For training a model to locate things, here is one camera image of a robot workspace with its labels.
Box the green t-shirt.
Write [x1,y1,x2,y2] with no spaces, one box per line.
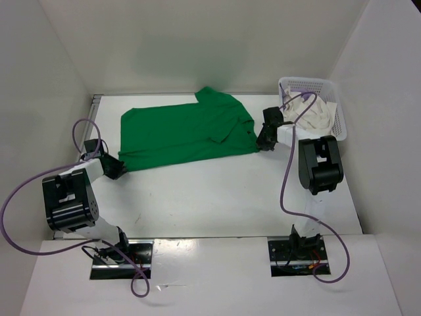
[118,87,258,172]

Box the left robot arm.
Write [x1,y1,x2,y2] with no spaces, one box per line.
[42,139,132,263]

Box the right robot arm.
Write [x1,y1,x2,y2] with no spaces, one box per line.
[257,107,350,262]

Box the purple t-shirt in basket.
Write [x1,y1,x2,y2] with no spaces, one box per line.
[279,84,312,105]

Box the white t-shirt in basket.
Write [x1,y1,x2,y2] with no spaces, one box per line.
[282,95,337,136]

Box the white plastic laundry basket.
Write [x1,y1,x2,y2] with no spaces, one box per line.
[279,77,347,141]

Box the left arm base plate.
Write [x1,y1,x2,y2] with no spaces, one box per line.
[87,239,154,280]

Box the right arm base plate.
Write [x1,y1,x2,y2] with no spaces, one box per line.
[267,237,331,277]

